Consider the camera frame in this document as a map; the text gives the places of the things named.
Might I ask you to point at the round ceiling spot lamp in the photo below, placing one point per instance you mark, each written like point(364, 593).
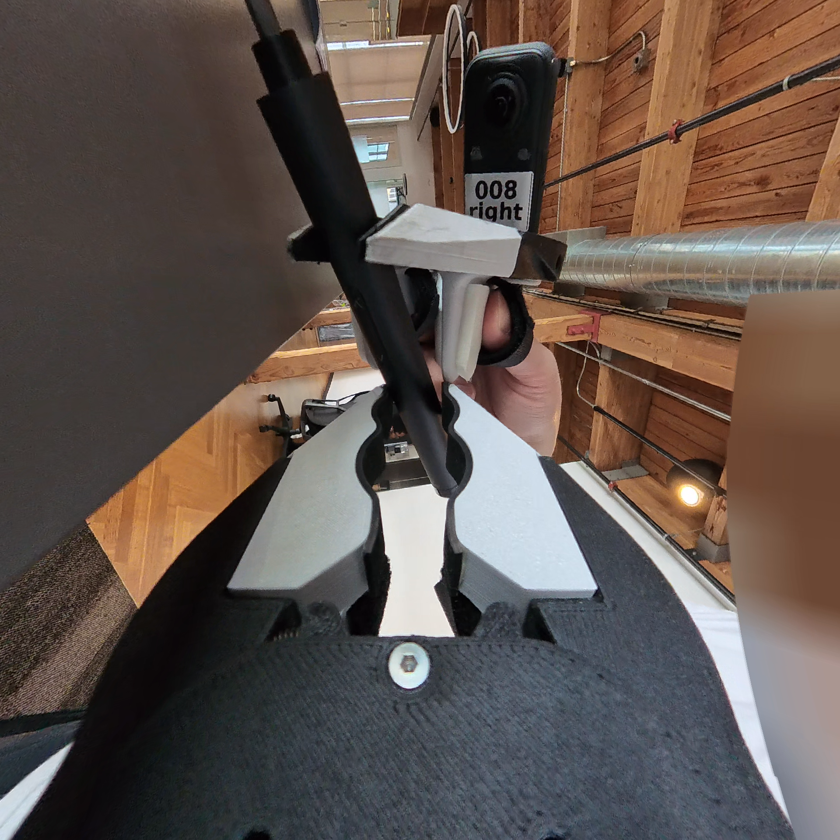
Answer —
point(689, 493)

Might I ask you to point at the black office chair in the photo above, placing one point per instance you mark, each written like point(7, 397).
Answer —
point(315, 420)

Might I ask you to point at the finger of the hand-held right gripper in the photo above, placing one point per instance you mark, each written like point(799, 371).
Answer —
point(453, 246)
point(371, 348)

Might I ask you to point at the black screwdriver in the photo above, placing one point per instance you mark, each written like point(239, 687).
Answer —
point(417, 407)

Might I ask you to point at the silver ventilation duct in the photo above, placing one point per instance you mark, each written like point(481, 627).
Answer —
point(689, 262)

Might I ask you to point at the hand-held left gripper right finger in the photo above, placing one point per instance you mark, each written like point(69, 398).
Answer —
point(525, 525)

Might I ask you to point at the black ceiling pipe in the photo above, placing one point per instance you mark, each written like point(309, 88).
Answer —
point(814, 71)

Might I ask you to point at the dark grey desk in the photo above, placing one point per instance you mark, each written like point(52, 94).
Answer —
point(131, 262)

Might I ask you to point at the person's right hand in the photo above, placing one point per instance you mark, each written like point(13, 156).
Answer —
point(525, 400)

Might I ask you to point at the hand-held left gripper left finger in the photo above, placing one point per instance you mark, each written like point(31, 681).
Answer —
point(302, 518)

